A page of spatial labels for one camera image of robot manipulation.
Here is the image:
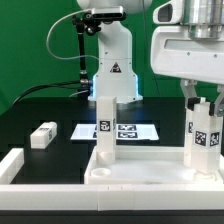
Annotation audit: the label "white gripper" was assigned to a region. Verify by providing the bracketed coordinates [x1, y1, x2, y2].
[150, 26, 224, 117]

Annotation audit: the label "white desk top tray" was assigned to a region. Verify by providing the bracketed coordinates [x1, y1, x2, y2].
[84, 145, 224, 185]

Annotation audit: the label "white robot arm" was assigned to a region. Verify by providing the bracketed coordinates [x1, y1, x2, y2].
[77, 0, 224, 117]

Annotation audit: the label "fiducial marker sheet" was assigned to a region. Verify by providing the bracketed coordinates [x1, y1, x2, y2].
[69, 123, 160, 142]

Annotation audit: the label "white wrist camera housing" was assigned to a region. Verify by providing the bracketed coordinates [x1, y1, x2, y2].
[153, 0, 184, 24]

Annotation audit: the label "black camera on mount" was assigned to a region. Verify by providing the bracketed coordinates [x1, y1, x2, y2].
[84, 6, 126, 22]

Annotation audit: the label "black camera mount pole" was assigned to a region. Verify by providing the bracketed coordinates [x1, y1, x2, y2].
[72, 13, 101, 88]

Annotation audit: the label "white front fence rail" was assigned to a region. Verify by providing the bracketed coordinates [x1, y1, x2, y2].
[0, 184, 224, 211]

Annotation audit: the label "white fence rail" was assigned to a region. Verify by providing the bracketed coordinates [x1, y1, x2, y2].
[0, 184, 224, 211]
[0, 148, 24, 185]

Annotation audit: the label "black base cables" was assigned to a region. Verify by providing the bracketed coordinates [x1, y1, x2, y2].
[11, 80, 92, 106]

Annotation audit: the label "grey camera cable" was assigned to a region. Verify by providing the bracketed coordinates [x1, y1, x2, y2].
[46, 9, 100, 62]

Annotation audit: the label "white left fence rail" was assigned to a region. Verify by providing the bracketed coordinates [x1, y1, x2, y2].
[0, 148, 24, 185]

